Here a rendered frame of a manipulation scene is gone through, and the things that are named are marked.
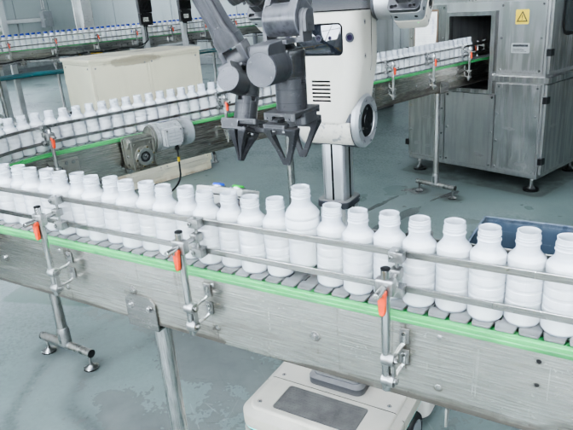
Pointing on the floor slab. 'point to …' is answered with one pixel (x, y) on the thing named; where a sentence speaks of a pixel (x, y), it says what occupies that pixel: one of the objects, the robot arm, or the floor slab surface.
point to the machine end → (504, 90)
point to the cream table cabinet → (147, 77)
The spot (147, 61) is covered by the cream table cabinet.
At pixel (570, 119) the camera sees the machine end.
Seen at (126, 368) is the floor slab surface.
